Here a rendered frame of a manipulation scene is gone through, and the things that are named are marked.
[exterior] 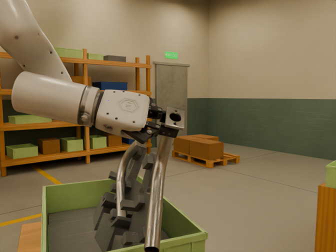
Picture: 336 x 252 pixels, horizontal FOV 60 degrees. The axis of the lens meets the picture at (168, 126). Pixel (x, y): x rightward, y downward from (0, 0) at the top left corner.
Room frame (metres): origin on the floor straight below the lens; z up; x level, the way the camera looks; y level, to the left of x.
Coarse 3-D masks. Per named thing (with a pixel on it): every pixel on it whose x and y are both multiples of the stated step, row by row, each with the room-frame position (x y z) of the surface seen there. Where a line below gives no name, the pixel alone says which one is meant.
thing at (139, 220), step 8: (152, 152) 0.87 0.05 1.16; (144, 160) 0.86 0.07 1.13; (152, 160) 0.85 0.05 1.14; (144, 168) 0.85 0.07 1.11; (152, 168) 0.84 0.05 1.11; (144, 176) 0.87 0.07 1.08; (144, 184) 0.85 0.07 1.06; (144, 192) 0.84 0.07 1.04; (144, 208) 0.81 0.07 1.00; (136, 216) 0.84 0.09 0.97; (144, 216) 0.80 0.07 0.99; (136, 224) 0.82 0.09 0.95; (144, 224) 0.78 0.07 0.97; (120, 240) 0.77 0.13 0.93; (112, 248) 0.79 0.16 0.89
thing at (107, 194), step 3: (111, 171) 1.15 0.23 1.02; (111, 174) 1.14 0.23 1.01; (114, 174) 1.14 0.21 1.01; (108, 177) 1.14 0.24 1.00; (111, 177) 1.14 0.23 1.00; (114, 177) 1.14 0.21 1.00; (105, 192) 1.07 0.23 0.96; (108, 192) 1.07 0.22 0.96; (105, 195) 1.06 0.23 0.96; (108, 195) 1.06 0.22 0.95; (111, 195) 1.07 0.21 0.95; (114, 195) 1.07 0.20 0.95; (111, 198) 1.06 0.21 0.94; (114, 198) 1.05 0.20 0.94
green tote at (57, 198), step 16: (48, 192) 1.16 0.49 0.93; (64, 192) 1.18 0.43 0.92; (80, 192) 1.20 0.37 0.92; (96, 192) 1.23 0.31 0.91; (112, 192) 1.26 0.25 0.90; (48, 208) 1.15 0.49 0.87; (64, 208) 1.18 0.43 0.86; (80, 208) 1.20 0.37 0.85; (176, 208) 0.92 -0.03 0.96; (48, 224) 1.15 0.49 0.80; (176, 224) 0.91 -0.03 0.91; (192, 224) 0.81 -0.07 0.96; (48, 240) 1.02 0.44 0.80; (160, 240) 0.71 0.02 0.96; (176, 240) 0.71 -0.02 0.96; (192, 240) 0.73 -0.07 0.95
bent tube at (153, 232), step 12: (168, 108) 0.63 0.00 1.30; (168, 120) 0.60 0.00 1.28; (180, 120) 0.61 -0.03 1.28; (168, 144) 0.65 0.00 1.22; (156, 156) 0.67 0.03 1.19; (156, 168) 0.66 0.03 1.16; (156, 180) 0.64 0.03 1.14; (156, 192) 0.61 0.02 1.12; (156, 204) 0.59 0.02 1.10; (156, 216) 0.56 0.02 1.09; (156, 228) 0.54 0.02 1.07; (144, 240) 0.53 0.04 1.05; (156, 240) 0.52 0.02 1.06
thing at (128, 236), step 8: (128, 200) 0.83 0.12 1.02; (136, 200) 0.83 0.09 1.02; (144, 200) 0.82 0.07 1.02; (120, 208) 0.82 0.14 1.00; (128, 208) 0.82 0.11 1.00; (136, 208) 0.83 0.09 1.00; (128, 232) 0.75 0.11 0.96; (136, 232) 0.76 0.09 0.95; (144, 232) 0.74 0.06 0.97; (128, 240) 0.73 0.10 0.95; (136, 240) 0.74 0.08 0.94
